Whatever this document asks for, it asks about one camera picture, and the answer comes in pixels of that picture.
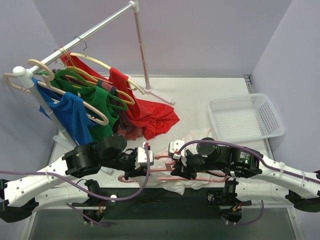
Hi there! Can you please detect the pink plastic hanger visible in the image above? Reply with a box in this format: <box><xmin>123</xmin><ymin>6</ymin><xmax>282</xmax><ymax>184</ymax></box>
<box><xmin>117</xmin><ymin>159</ymin><xmax>228</xmax><ymax>183</ymax></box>

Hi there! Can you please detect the green tank top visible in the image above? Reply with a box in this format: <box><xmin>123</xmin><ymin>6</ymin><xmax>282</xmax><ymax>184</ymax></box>
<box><xmin>51</xmin><ymin>69</ymin><xmax>120</xmax><ymax>142</ymax></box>

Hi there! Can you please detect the maroon tank top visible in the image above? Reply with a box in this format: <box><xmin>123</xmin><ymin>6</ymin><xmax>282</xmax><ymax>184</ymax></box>
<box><xmin>97</xmin><ymin>80</ymin><xmax>143</xmax><ymax>141</ymax></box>

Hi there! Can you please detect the white plastic basket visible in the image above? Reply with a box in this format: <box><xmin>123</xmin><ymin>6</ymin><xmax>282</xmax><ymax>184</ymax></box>
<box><xmin>207</xmin><ymin>93</ymin><xmax>285</xmax><ymax>142</ymax></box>

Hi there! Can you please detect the green hanger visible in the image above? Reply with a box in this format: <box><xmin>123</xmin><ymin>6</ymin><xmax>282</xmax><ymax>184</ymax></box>
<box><xmin>50</xmin><ymin>69</ymin><xmax>129</xmax><ymax>114</ymax></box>

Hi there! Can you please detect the blue tank top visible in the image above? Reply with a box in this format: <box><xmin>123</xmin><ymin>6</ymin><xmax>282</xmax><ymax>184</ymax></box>
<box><xmin>32</xmin><ymin>77</ymin><xmax>96</xmax><ymax>145</ymax></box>

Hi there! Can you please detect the cream hanger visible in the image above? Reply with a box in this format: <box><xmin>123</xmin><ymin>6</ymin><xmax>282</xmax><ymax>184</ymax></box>
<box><xmin>70</xmin><ymin>36</ymin><xmax>145</xmax><ymax>95</ymax></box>

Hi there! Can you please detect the white tank top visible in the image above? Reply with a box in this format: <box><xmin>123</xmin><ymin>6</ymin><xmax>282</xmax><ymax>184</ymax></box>
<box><xmin>146</xmin><ymin>128</ymin><xmax>222</xmax><ymax>195</ymax></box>

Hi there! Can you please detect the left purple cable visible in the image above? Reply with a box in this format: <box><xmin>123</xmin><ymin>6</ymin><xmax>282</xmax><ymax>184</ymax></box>
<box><xmin>0</xmin><ymin>142</ymin><xmax>151</xmax><ymax>228</ymax></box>

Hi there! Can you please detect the red tank top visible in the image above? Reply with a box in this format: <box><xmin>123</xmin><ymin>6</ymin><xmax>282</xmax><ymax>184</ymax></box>
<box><xmin>59</xmin><ymin>54</ymin><xmax>181</xmax><ymax>141</ymax></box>

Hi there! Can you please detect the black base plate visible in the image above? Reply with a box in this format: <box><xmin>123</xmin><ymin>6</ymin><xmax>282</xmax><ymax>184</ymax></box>
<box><xmin>82</xmin><ymin>187</ymin><xmax>243</xmax><ymax>223</ymax></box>

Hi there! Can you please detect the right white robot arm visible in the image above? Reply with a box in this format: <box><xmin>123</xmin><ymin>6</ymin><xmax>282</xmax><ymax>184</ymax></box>
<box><xmin>168</xmin><ymin>137</ymin><xmax>320</xmax><ymax>213</ymax></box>

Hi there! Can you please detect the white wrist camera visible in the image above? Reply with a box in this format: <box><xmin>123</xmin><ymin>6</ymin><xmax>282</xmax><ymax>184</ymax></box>
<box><xmin>168</xmin><ymin>140</ymin><xmax>187</xmax><ymax>167</ymax></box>
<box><xmin>135</xmin><ymin>142</ymin><xmax>154</xmax><ymax>167</ymax></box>

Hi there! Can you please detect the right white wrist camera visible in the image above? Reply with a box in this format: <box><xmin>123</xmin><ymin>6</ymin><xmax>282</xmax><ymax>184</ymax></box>
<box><xmin>168</xmin><ymin>140</ymin><xmax>187</xmax><ymax>167</ymax></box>

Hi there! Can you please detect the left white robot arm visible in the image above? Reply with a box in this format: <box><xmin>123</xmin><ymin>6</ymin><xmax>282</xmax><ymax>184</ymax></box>
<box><xmin>0</xmin><ymin>134</ymin><xmax>154</xmax><ymax>223</ymax></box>

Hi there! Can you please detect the yellow hanger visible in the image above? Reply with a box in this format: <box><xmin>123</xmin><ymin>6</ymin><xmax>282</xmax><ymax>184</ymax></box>
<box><xmin>51</xmin><ymin>52</ymin><xmax>139</xmax><ymax>112</ymax></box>

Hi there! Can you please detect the beige hanger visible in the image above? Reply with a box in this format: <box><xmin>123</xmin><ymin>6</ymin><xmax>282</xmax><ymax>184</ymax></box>
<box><xmin>2</xmin><ymin>58</ymin><xmax>109</xmax><ymax>126</ymax></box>

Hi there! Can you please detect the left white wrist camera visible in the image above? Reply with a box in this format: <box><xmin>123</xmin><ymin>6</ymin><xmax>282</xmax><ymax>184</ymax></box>
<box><xmin>135</xmin><ymin>142</ymin><xmax>154</xmax><ymax>167</ymax></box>

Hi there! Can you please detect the silver clothes rack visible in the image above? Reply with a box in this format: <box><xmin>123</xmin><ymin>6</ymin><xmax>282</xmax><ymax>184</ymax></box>
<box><xmin>27</xmin><ymin>0</ymin><xmax>173</xmax><ymax>149</ymax></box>

